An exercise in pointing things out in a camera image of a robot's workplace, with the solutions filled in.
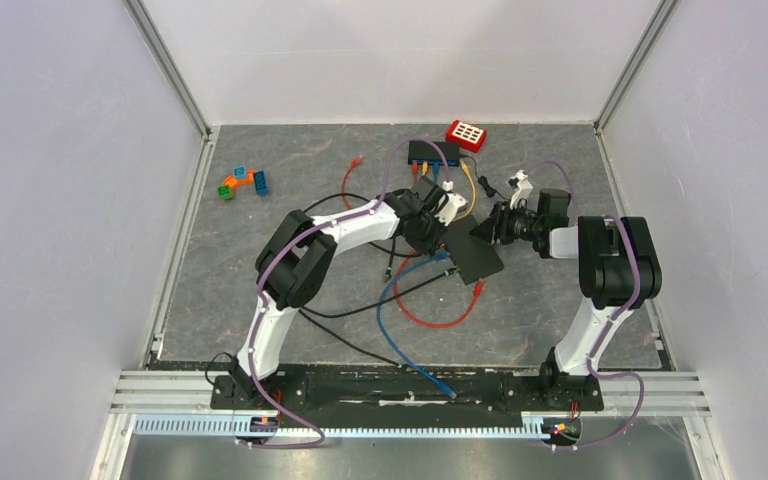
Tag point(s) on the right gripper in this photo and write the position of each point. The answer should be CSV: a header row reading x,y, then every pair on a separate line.
x,y
497,226

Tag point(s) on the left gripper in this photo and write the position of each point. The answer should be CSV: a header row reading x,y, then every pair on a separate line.
x,y
430,247

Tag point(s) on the black network switch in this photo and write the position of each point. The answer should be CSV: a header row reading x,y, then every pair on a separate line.
x,y
423,152

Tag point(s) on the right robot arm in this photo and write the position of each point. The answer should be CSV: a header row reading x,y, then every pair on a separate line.
x,y
618,270

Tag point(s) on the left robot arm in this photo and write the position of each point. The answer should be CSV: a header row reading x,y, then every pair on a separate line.
x,y
293,265

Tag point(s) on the red keypad box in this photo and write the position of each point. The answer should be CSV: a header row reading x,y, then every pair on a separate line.
x,y
467,136

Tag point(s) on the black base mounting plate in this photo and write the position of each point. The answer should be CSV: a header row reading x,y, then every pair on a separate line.
x,y
376,396

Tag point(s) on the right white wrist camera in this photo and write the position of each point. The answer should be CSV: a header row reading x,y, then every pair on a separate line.
x,y
521,189

